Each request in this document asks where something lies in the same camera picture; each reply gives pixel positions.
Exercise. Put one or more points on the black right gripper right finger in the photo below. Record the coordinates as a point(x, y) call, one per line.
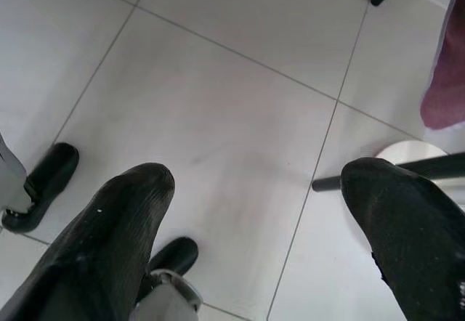
point(417, 244)

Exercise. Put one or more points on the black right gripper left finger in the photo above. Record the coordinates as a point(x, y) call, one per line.
point(91, 255)

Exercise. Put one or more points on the white round floor base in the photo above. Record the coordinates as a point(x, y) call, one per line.
point(407, 150)

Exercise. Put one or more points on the pink cloth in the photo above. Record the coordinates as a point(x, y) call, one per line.
point(447, 81)

